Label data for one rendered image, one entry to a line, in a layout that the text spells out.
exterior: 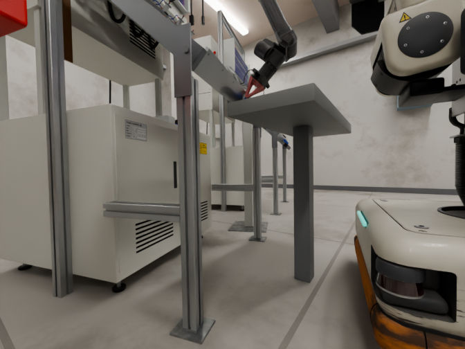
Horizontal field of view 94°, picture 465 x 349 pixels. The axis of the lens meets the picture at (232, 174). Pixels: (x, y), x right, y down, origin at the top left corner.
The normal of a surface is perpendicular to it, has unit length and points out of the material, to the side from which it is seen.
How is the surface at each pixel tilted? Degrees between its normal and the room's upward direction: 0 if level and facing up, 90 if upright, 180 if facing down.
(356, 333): 0
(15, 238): 90
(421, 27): 90
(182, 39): 90
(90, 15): 90
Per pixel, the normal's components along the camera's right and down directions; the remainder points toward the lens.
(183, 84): -0.33, 0.04
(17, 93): 0.81, 0.00
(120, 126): 0.94, 0.00
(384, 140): -0.58, 0.04
